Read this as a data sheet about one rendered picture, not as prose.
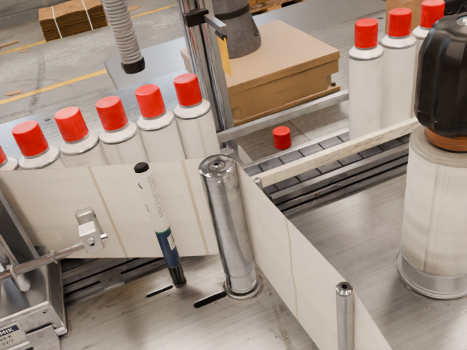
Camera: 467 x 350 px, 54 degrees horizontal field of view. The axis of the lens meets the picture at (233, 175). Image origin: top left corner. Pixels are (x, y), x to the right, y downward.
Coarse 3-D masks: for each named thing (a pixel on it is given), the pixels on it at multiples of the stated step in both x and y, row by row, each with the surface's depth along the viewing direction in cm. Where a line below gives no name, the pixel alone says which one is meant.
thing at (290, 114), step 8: (328, 96) 76; (336, 96) 75; (344, 96) 76; (304, 104) 75; (312, 104) 74; (320, 104) 75; (328, 104) 75; (280, 112) 74; (288, 112) 73; (296, 112) 74; (304, 112) 75; (256, 120) 73; (264, 120) 73; (272, 120) 73; (280, 120) 74; (232, 128) 72; (240, 128) 72; (248, 128) 72; (256, 128) 73; (224, 136) 71; (232, 136) 72; (240, 136) 72; (184, 152) 70
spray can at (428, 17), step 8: (432, 0) 69; (440, 0) 69; (424, 8) 68; (432, 8) 67; (440, 8) 67; (424, 16) 69; (432, 16) 68; (440, 16) 68; (424, 24) 69; (432, 24) 69; (416, 32) 71; (424, 32) 70; (416, 48) 71; (416, 56) 72; (416, 64) 73; (416, 72) 73
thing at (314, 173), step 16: (320, 144) 79; (336, 144) 79; (384, 144) 76; (400, 144) 76; (272, 160) 78; (288, 160) 77; (336, 160) 75; (352, 160) 74; (304, 176) 73; (272, 192) 71
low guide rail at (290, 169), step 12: (408, 120) 75; (384, 132) 73; (396, 132) 74; (408, 132) 75; (348, 144) 72; (360, 144) 72; (372, 144) 73; (312, 156) 71; (324, 156) 71; (336, 156) 72; (276, 168) 70; (288, 168) 70; (300, 168) 70; (312, 168) 71; (252, 180) 68; (264, 180) 69; (276, 180) 70
